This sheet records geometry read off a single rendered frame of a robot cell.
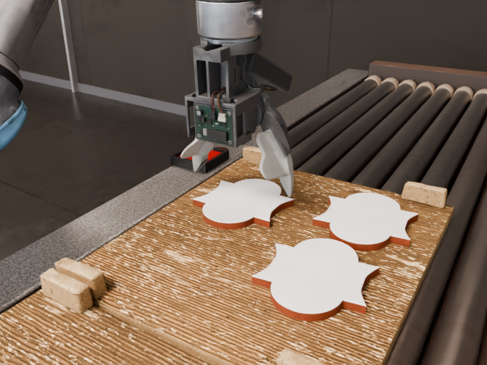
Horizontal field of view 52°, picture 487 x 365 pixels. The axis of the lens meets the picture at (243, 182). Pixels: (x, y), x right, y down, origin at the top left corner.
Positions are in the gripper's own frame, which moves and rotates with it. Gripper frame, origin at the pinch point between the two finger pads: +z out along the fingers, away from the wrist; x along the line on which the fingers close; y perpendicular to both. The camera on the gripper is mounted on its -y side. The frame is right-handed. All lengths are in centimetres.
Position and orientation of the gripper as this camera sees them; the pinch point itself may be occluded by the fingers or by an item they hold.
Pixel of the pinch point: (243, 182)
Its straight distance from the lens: 68.9
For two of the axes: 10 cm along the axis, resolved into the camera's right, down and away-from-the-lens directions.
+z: 0.2, 8.9, 4.6
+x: 8.6, 2.2, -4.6
